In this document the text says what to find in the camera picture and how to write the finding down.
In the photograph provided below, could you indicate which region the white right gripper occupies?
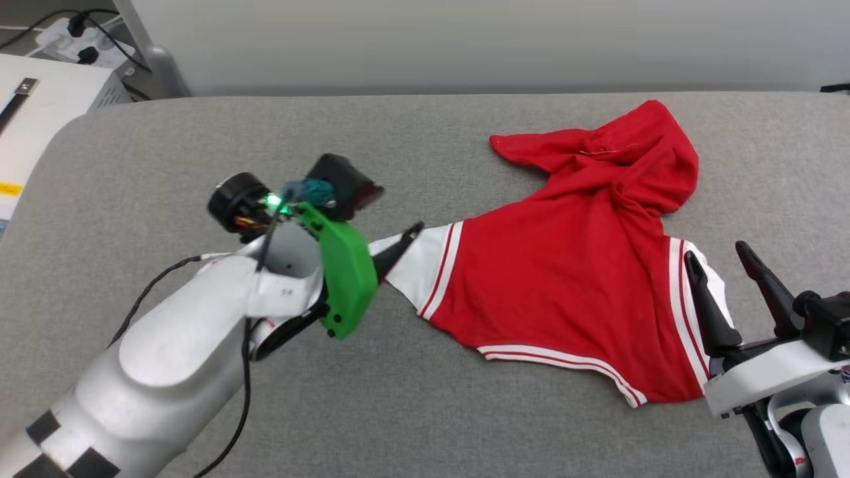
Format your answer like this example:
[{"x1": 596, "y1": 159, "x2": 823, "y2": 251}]
[{"x1": 683, "y1": 240, "x2": 850, "y2": 418}]

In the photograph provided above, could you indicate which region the white flat box with strap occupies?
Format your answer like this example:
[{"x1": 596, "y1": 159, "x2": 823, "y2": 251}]
[{"x1": 0, "y1": 53, "x2": 131, "y2": 223}]

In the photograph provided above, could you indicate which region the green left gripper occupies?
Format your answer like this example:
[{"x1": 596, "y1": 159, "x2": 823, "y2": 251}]
[{"x1": 296, "y1": 201, "x2": 426, "y2": 341}]

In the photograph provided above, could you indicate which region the teal cable connector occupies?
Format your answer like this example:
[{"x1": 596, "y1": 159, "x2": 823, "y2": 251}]
[{"x1": 286, "y1": 178, "x2": 336, "y2": 206}]

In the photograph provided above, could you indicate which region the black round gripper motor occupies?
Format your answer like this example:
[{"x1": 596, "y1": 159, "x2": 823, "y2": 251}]
[{"x1": 207, "y1": 173, "x2": 272, "y2": 234}]

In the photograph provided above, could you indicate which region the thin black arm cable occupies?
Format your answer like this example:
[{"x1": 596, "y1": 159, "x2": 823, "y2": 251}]
[{"x1": 110, "y1": 193, "x2": 293, "y2": 478}]

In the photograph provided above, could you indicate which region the grey partition frame post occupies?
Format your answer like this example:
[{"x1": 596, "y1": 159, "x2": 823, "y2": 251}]
[{"x1": 113, "y1": 0, "x2": 192, "y2": 98}]

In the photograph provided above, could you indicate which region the black power cable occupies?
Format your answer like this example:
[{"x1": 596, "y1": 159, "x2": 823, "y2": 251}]
[{"x1": 0, "y1": 8, "x2": 155, "y2": 74}]

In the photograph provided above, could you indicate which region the red and white basketball jersey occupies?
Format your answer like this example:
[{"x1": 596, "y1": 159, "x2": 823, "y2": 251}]
[{"x1": 369, "y1": 100, "x2": 734, "y2": 409}]

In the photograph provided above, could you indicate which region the white power strip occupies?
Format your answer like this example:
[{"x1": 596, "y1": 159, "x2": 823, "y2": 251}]
[{"x1": 35, "y1": 17, "x2": 137, "y2": 70}]

